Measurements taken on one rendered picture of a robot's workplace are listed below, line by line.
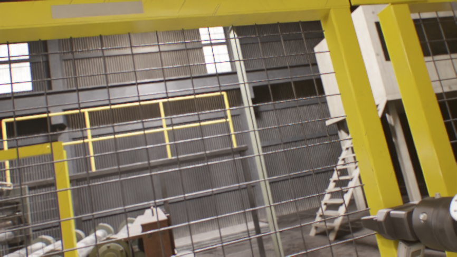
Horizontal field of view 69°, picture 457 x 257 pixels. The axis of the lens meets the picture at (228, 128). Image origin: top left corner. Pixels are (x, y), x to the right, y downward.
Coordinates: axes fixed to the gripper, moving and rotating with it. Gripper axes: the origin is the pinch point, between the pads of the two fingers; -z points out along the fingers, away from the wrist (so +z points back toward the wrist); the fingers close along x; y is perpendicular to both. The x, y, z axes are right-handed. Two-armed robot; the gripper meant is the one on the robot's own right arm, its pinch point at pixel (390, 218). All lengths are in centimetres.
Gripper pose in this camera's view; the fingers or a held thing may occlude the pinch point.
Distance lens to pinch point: 77.8
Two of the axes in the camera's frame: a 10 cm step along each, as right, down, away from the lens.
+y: -1.9, -9.7, 1.6
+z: 2.2, -2.0, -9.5
